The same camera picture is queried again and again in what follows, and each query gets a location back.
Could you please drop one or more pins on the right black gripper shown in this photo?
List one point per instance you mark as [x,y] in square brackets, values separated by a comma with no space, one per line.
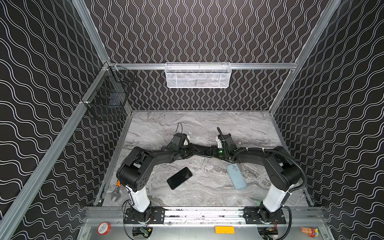
[212,151]

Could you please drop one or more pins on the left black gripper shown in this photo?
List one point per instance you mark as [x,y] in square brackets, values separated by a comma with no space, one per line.
[186,150]

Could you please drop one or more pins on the black phone case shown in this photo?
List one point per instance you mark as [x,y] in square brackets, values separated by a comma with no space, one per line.
[203,151]

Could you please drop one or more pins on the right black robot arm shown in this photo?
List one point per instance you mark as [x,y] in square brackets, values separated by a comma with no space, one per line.
[285,174]

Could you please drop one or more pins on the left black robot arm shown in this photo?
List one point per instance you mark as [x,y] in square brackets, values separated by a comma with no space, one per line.
[137,168]

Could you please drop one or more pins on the light blue phone case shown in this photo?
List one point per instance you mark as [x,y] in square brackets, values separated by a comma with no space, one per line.
[236,176]

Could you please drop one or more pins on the black phone screen up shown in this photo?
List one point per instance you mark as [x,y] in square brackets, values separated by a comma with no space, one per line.
[179,178]

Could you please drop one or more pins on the yellow block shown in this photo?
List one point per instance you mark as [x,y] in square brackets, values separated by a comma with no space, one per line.
[225,230]

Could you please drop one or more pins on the orange adjustable wrench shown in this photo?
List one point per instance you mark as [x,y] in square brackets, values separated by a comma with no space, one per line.
[116,195]

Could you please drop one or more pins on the red tape roll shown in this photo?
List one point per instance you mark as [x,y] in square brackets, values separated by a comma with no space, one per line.
[104,228]

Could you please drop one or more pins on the red yellow toy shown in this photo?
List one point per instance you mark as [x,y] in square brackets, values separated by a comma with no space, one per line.
[311,232]

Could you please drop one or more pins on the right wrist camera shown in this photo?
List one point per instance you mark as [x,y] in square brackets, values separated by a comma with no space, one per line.
[219,142]

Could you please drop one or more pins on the white wire mesh basket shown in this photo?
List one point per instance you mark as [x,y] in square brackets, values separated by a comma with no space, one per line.
[193,75]

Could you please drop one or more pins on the black wire basket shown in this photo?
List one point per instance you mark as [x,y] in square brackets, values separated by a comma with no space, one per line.
[109,101]

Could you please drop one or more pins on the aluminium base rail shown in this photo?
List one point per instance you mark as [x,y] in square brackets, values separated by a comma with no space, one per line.
[185,217]

